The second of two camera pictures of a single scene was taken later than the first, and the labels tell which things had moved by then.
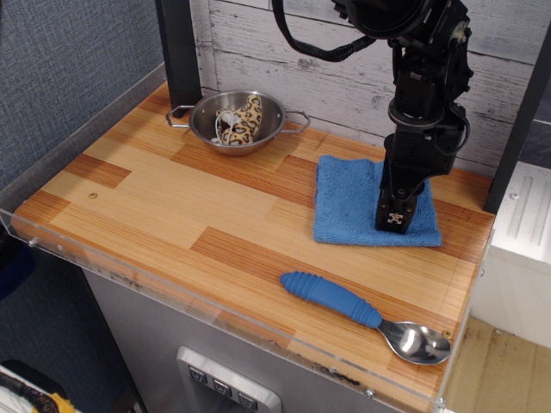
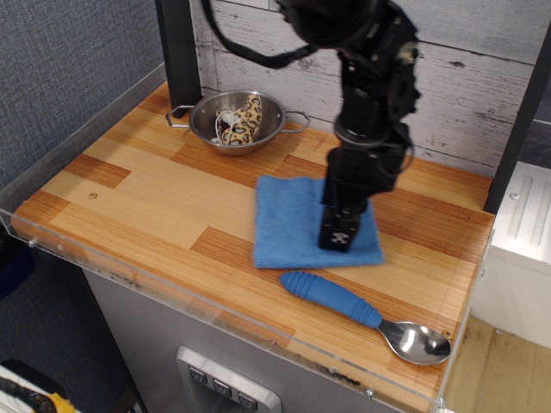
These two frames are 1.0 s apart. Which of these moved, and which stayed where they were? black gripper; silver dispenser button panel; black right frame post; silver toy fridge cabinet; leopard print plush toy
Moved: black gripper
Stayed: silver toy fridge cabinet; leopard print plush toy; silver dispenser button panel; black right frame post
